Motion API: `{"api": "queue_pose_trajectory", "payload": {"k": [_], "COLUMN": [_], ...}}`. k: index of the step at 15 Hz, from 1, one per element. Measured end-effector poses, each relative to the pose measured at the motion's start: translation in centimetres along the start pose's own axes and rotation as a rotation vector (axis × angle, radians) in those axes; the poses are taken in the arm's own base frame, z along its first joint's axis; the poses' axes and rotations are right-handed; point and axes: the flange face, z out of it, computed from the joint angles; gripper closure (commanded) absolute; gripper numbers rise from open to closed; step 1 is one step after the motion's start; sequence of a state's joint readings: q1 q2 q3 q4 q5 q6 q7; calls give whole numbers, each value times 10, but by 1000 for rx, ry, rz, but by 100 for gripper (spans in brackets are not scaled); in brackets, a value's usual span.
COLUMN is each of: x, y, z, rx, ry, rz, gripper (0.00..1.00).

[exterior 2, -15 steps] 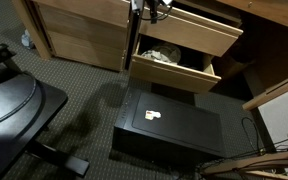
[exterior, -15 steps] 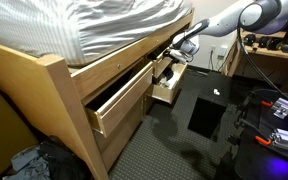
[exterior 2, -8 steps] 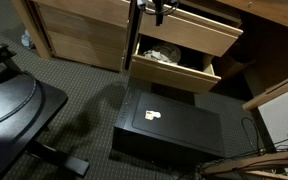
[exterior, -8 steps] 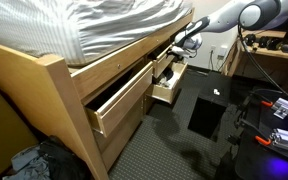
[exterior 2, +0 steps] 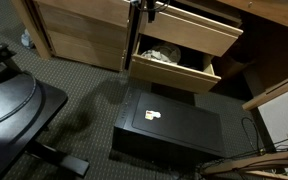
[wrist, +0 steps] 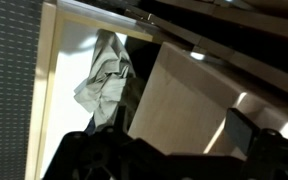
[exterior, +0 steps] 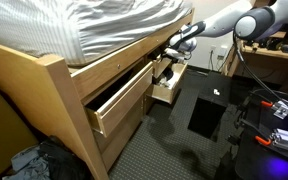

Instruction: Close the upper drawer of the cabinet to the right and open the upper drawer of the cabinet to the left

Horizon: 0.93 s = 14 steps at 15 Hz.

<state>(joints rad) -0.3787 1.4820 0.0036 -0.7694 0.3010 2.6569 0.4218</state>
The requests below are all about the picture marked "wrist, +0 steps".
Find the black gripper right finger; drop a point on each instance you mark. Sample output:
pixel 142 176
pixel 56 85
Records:
pixel 242 131

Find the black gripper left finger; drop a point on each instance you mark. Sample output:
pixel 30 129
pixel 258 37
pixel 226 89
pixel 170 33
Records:
pixel 120 118

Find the wooden drawer with colourful clothes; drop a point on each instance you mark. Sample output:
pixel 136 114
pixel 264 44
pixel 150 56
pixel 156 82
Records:
pixel 184 110

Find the wooden drawer with grey cloth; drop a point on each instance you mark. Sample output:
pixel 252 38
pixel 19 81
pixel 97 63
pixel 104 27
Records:
pixel 44 83

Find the dark navy garment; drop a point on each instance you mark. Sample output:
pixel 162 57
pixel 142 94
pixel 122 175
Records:
pixel 90 126

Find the crumpled grey white garment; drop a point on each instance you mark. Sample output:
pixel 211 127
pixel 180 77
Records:
pixel 107 76

